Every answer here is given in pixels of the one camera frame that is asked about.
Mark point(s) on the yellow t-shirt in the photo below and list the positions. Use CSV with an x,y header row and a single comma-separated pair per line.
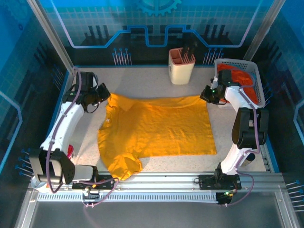
x,y
154,128

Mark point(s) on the cream knife block pink rim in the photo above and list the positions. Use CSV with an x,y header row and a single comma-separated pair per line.
x,y
180,71

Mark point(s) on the aluminium mounting rail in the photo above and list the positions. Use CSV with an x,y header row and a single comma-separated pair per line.
x,y
154,180

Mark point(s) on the pink plastic bowl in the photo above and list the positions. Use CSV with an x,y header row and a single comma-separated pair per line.
x,y
71,152

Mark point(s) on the teal cloth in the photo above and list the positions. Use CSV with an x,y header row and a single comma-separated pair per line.
x,y
253,76

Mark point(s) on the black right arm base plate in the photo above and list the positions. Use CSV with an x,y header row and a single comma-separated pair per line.
x,y
205,181

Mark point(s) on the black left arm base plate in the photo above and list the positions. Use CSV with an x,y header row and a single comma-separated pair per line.
x,y
107,179

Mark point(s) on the brown bottle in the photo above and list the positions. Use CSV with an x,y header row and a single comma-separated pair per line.
x,y
249,158

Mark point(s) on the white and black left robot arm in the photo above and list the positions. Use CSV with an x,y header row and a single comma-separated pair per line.
x,y
69,118

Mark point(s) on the orange t-shirt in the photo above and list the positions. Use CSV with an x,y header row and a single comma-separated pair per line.
x,y
244,77

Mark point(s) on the aluminium frame post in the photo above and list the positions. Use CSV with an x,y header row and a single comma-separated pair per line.
x,y
50,35
261,31

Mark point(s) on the white plastic basket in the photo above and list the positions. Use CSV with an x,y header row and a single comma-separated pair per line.
x,y
259,73

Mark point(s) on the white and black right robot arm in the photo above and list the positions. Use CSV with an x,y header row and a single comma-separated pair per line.
x,y
234,99

